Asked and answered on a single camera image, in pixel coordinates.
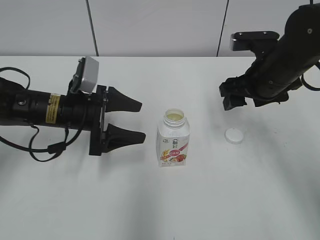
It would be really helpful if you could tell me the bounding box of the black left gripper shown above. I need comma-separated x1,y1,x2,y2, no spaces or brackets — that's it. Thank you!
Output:
58,85,146,156

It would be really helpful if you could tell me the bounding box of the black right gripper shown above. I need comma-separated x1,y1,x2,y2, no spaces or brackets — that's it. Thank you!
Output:
219,62,289,111

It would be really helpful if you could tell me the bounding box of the white plastic bottle cap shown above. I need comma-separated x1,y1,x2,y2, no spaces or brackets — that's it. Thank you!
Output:
224,128,244,145

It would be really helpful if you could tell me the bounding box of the white strawberry yogurt bottle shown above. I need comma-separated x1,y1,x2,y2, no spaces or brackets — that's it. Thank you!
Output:
156,108,191,167

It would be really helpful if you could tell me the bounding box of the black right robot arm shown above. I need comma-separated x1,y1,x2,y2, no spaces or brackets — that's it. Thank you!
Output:
219,3,320,111

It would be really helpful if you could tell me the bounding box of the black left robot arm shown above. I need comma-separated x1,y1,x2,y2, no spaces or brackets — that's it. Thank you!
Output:
0,78,146,156

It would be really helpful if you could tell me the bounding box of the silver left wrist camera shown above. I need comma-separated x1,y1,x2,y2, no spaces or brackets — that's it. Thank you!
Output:
68,56,99,94

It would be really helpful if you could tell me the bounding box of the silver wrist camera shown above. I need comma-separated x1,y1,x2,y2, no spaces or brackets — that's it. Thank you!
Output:
230,31,280,52
68,56,99,94

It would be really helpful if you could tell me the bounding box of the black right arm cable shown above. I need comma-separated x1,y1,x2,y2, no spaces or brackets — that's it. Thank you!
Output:
299,59,320,92

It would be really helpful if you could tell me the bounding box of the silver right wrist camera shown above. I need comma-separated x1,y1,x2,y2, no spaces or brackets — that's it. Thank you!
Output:
230,31,280,52

